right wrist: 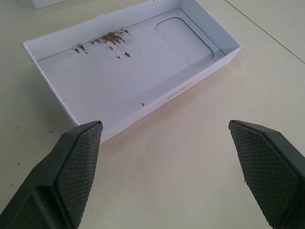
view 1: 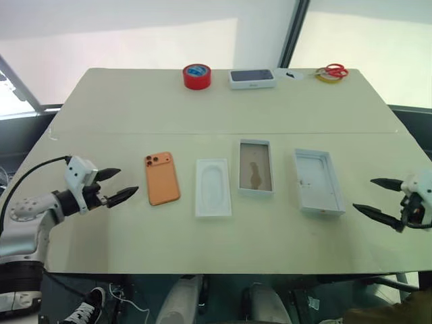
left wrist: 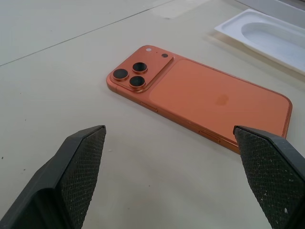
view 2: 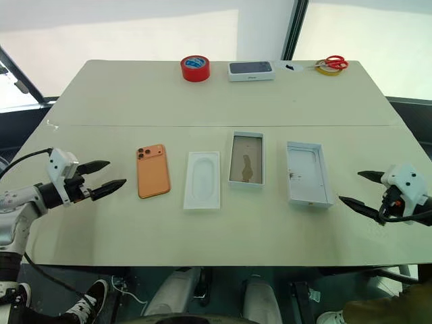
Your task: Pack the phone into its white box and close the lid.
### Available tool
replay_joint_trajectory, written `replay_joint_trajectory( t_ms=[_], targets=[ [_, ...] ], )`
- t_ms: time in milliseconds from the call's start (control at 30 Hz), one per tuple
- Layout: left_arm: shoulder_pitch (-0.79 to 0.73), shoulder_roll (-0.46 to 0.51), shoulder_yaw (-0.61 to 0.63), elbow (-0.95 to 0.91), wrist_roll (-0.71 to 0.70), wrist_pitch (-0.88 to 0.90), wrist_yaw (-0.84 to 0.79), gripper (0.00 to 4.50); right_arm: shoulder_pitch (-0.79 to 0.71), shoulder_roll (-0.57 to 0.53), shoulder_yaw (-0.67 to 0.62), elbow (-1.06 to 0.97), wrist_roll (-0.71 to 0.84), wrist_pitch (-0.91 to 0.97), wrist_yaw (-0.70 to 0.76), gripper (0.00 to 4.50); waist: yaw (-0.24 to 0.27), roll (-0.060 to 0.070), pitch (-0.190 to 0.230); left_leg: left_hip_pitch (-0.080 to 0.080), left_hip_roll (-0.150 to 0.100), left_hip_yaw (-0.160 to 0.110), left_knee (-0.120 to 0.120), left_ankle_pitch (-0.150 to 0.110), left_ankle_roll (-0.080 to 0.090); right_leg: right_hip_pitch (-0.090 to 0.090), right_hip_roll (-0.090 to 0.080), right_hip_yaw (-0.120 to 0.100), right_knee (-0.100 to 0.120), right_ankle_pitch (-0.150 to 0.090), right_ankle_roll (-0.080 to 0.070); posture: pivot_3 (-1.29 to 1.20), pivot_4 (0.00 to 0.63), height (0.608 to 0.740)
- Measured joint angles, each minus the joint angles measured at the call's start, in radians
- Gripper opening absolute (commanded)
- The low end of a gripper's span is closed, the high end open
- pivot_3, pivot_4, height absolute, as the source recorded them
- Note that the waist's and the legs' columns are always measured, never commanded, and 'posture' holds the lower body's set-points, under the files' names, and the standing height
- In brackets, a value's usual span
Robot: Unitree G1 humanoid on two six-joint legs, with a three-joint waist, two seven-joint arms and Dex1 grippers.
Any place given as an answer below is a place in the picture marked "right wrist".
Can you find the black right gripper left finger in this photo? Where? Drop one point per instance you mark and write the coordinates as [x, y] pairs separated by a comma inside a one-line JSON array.
[[71, 171]]

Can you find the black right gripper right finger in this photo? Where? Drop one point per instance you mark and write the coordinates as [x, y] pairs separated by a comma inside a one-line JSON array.
[[269, 171]]

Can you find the orange phone box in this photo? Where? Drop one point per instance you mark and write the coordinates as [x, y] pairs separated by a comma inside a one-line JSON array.
[[107, 78]]

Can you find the white cardboard lid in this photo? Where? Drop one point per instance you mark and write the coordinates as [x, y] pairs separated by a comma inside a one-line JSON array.
[[44, 3]]

